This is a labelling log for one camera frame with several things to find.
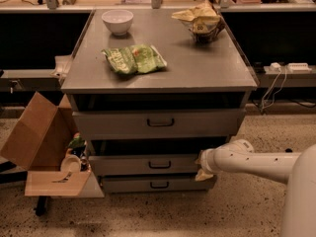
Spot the grey drawer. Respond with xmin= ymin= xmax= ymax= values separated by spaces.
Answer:
xmin=73 ymin=109 xmax=245 ymax=140
xmin=102 ymin=174 xmax=217 ymax=194
xmin=89 ymin=154 xmax=198 ymax=176

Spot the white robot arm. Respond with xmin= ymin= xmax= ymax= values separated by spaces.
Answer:
xmin=196 ymin=139 xmax=316 ymax=237

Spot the grey top drawer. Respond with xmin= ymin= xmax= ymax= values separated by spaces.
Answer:
xmin=73 ymin=109 xmax=245 ymax=140

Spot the grey drawer cabinet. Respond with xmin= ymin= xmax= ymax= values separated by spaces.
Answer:
xmin=60 ymin=8 xmax=259 ymax=195

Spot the grey bottom drawer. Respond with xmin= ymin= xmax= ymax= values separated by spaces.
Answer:
xmin=102 ymin=174 xmax=217 ymax=194

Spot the white power adapter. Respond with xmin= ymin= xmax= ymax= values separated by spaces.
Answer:
xmin=270 ymin=62 xmax=281 ymax=72

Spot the green chip bag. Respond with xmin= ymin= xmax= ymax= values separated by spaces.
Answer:
xmin=102 ymin=44 xmax=167 ymax=75

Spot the white power strip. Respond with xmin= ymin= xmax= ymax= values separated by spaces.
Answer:
xmin=286 ymin=63 xmax=312 ymax=73

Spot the green item in box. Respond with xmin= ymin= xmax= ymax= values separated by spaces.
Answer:
xmin=68 ymin=132 xmax=85 ymax=149

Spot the yellow brown chip bag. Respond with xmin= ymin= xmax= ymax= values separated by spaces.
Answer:
xmin=172 ymin=0 xmax=224 ymax=44

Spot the white cup in box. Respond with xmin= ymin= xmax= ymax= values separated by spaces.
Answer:
xmin=60 ymin=155 xmax=81 ymax=173

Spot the white ceramic bowl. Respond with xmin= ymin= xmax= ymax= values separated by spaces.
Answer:
xmin=102 ymin=9 xmax=133 ymax=36

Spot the brown cardboard box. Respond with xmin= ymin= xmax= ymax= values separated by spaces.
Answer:
xmin=1 ymin=92 xmax=91 ymax=198

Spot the white cable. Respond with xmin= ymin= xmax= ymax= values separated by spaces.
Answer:
xmin=259 ymin=67 xmax=288 ymax=115

